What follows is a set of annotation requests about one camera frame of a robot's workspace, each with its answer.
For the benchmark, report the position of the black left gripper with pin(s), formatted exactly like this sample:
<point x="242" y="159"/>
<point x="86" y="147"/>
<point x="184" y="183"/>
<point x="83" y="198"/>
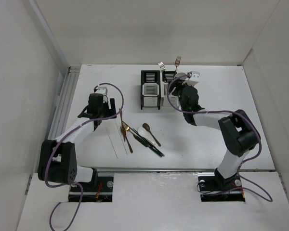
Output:
<point x="110" y="112"/>

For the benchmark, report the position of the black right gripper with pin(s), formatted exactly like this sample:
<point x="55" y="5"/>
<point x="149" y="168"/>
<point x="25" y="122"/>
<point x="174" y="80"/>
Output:
<point x="177" y="83"/>

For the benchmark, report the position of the copper rose-gold fork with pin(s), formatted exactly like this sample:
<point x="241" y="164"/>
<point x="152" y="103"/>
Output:
<point x="177" y="62"/>

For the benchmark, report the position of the silver steel fork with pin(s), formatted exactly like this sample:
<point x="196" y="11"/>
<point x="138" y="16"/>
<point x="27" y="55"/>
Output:
<point x="162" y="66"/>

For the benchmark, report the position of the small white ceramic spoon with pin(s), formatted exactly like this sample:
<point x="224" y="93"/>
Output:
<point x="145" y="134"/>

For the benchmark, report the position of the large white ceramic spoon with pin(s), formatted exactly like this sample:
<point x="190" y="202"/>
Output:
<point x="181" y="75"/>

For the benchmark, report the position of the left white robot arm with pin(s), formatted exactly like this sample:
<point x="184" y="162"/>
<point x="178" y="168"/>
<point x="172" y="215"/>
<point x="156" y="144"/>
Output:
<point x="58" y="159"/>

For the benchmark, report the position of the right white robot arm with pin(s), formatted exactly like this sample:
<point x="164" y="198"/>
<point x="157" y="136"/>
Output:
<point x="239" y="135"/>

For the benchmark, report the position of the copper rose-gold spoon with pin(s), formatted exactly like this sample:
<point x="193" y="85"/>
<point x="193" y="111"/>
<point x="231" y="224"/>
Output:
<point x="124" y="133"/>

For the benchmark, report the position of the black slotted utensil container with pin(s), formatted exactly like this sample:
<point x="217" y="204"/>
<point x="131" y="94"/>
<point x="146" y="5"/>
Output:
<point x="150" y="96"/>

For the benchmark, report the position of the copper rose-gold knife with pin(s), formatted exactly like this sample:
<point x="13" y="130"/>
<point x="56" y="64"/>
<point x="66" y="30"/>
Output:
<point x="121" y="118"/>

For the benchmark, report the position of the brown wooden spoon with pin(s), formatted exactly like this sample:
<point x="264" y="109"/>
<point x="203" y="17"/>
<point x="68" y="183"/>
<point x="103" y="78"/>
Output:
<point x="147" y="128"/>

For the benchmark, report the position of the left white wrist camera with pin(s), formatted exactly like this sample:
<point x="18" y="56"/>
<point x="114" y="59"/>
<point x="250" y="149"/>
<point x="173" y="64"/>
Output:
<point x="103" y="91"/>

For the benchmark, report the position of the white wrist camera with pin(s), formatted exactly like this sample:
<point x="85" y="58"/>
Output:
<point x="192" y="78"/>
<point x="103" y="91"/>

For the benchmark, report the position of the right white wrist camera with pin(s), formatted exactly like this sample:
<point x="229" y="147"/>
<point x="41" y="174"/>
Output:
<point x="192" y="78"/>

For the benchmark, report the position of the gold fork black handle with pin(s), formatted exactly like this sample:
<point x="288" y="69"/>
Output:
<point x="133" y="131"/>

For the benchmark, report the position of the gold knife black handle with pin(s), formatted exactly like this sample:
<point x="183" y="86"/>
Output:
<point x="146" y="143"/>

